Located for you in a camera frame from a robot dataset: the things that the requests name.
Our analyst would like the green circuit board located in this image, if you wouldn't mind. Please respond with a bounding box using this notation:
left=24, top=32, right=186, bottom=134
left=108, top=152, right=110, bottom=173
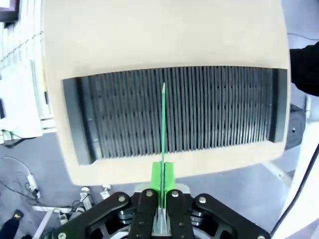
left=160, top=82, right=167, bottom=234

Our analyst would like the dark display screen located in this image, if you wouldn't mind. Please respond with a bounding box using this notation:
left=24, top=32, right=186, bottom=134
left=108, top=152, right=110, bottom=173
left=0, top=0, right=20, bottom=23

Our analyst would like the black slotted board rack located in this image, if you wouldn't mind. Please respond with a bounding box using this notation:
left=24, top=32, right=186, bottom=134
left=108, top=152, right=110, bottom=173
left=62, top=65, right=289, bottom=166

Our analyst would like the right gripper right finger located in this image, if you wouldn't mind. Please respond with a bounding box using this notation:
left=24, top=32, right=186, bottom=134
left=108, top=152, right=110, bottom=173
left=164, top=162, right=271, bottom=239

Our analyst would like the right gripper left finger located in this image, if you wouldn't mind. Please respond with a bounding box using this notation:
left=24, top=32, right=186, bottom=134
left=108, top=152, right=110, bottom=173
left=51, top=161, right=165, bottom=239

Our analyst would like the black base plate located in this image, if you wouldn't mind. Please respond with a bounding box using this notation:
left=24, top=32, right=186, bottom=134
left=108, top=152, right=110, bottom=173
left=285, top=104, right=306, bottom=150

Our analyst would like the white power adapter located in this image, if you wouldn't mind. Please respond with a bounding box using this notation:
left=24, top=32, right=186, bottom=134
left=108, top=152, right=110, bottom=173
left=26, top=174, right=41, bottom=199

